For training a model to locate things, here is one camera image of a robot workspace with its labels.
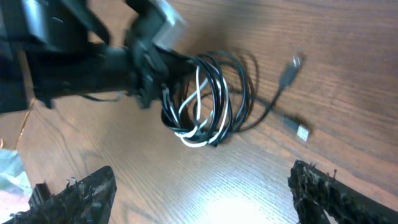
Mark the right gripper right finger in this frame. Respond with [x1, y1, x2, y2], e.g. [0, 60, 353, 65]
[287, 160, 397, 224]

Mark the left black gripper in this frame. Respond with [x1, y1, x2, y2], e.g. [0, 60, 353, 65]
[124, 0, 195, 109]

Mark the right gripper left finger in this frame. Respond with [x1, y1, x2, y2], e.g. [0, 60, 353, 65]
[5, 166, 117, 224]

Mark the black USB cable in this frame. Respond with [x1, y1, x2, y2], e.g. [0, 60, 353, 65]
[160, 49, 312, 147]

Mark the white cable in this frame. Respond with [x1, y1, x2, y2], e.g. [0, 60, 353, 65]
[167, 65, 231, 149]

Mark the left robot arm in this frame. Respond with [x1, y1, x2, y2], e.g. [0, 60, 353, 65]
[1, 0, 195, 113]

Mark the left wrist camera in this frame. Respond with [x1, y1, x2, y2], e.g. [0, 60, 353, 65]
[152, 0, 187, 50]

